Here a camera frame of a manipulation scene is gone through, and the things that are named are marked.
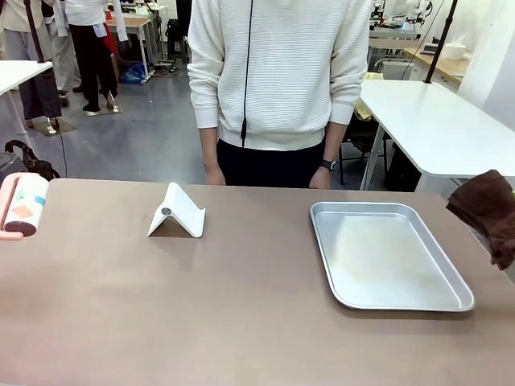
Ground person right hand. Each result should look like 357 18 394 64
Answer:
203 162 228 187

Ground person left hand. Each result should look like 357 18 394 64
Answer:
308 166 336 191

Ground brown cloth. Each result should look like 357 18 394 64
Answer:
445 169 515 271

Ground pink lint roller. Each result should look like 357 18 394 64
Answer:
0 172 50 242

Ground person right forearm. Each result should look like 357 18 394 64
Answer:
199 125 220 166

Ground person left forearm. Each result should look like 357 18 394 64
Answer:
321 120 348 162

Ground black trousers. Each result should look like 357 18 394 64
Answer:
216 138 327 189

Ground white folding stand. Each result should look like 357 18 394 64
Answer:
146 182 207 239

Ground yellow cloth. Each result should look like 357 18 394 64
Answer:
353 72 387 121

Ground silver metal tray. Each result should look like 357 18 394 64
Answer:
309 201 476 313

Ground white ribbed sweater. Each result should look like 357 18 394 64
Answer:
187 0 373 152

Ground large white side table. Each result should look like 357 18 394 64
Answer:
357 79 515 192

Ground blue plastic bag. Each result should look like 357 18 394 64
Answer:
118 63 146 85

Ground black stool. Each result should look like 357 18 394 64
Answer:
165 18 190 65

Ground bystander in black trousers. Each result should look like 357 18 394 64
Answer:
64 0 122 117

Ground wooden workbench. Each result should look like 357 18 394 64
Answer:
402 47 464 85

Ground wooden top background desk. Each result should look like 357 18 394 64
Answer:
106 14 157 84

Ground background robot equipment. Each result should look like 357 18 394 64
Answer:
369 0 434 41

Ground dark brown bag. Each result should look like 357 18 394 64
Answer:
4 139 61 182

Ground black tripod pole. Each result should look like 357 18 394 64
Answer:
425 0 459 84

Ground small white side table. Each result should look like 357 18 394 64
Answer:
0 60 54 136

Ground bystander in grey trousers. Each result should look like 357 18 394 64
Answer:
0 0 81 109

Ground thin black cord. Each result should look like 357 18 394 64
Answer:
240 0 254 146

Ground dark pole with base plate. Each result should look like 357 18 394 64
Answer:
18 0 78 138

